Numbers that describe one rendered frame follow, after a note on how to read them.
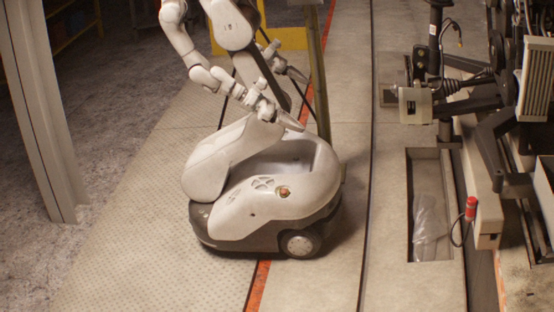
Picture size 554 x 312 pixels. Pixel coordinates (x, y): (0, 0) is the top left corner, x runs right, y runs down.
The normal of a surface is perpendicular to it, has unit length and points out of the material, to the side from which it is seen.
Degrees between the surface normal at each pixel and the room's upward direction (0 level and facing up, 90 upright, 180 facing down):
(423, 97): 75
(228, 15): 87
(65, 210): 90
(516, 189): 90
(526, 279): 0
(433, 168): 0
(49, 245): 0
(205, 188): 90
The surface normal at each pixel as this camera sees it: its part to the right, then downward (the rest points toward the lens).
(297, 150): -0.17, 0.27
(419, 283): -0.11, -0.84
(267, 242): -0.15, 0.53
